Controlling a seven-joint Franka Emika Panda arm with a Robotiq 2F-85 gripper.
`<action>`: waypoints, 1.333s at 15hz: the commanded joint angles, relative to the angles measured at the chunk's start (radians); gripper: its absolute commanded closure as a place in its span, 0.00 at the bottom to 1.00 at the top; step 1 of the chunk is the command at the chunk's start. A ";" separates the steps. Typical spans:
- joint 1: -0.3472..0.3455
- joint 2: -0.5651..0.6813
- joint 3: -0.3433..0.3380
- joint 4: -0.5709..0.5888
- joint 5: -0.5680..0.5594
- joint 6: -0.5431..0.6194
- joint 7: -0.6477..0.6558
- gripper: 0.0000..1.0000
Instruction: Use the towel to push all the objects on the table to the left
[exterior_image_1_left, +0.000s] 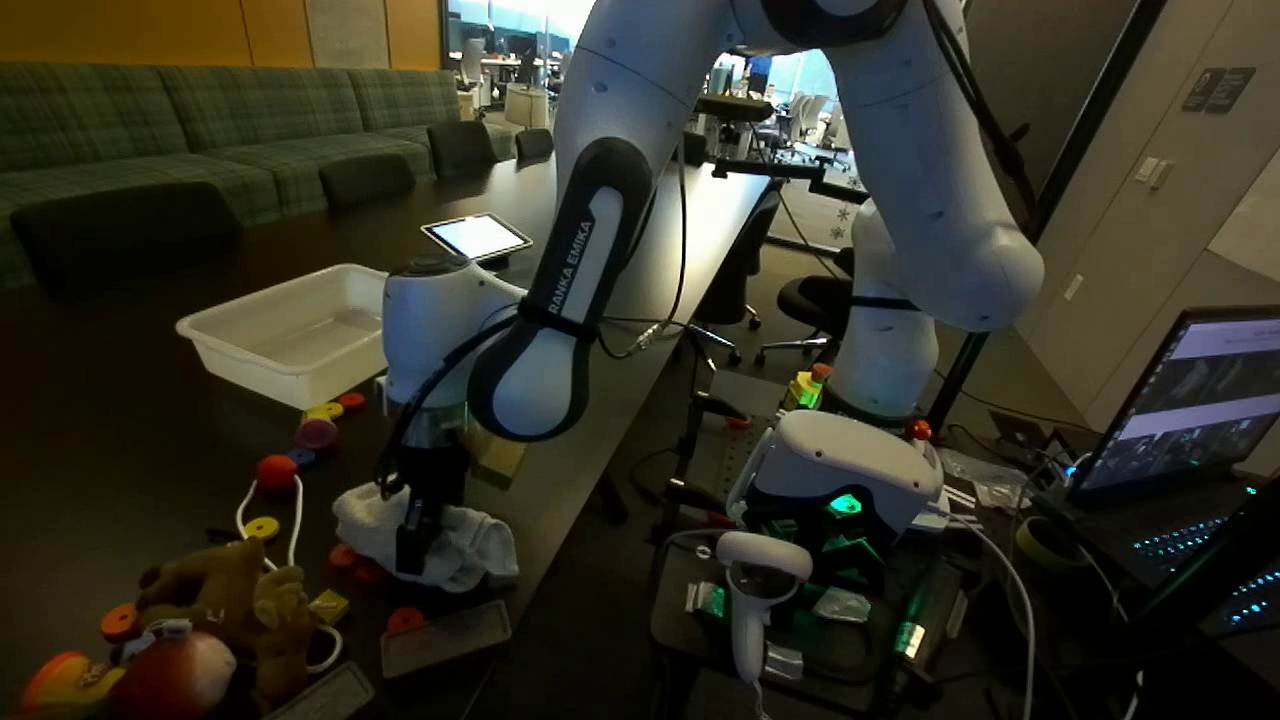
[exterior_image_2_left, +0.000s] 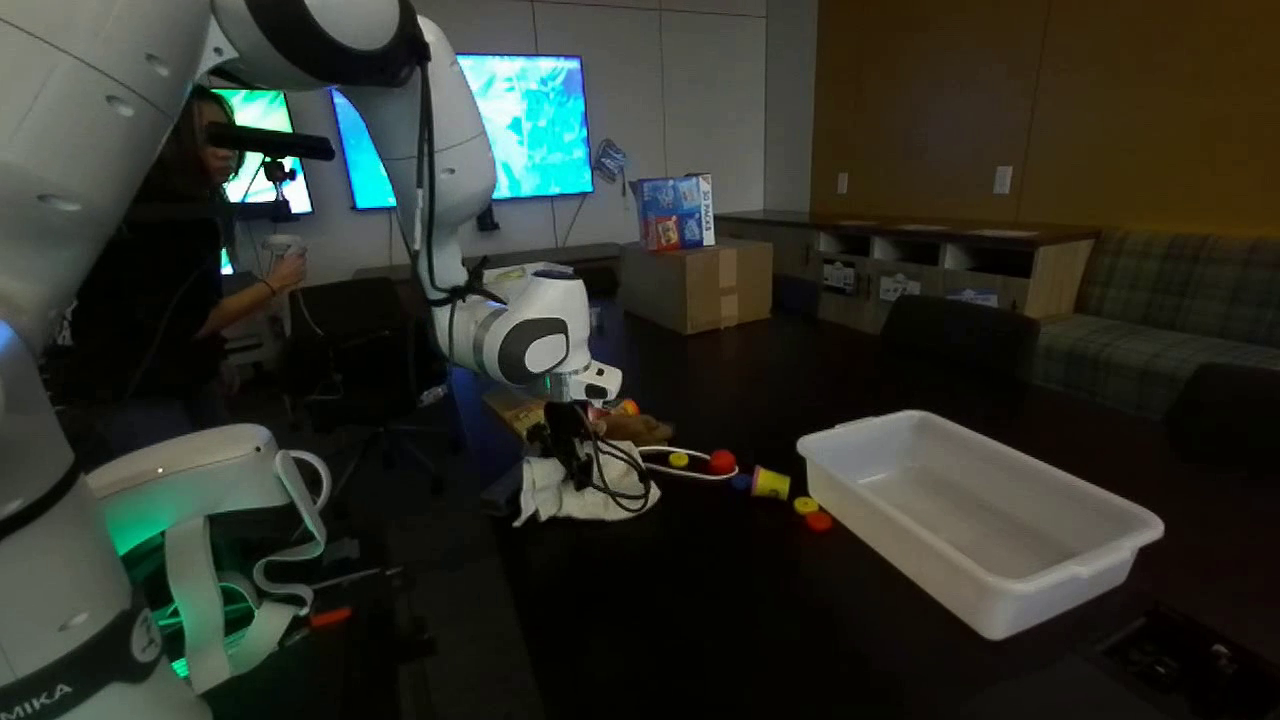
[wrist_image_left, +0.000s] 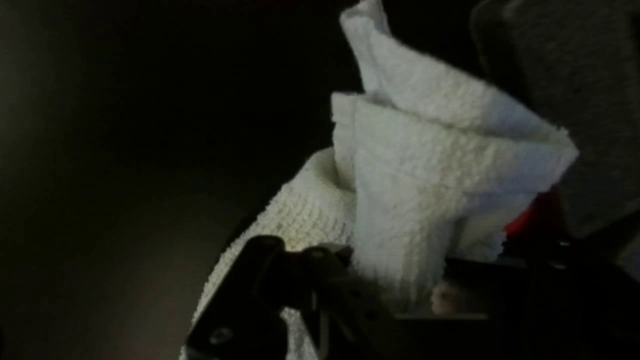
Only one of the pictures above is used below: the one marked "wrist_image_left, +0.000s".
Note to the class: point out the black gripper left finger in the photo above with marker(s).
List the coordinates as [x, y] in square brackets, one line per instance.
[266, 307]

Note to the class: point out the white towel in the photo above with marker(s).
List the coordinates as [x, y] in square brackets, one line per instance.
[426, 173]

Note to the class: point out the red round toy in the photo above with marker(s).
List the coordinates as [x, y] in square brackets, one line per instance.
[523, 220]

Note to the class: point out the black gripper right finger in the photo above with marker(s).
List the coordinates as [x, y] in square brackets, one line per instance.
[561, 307]

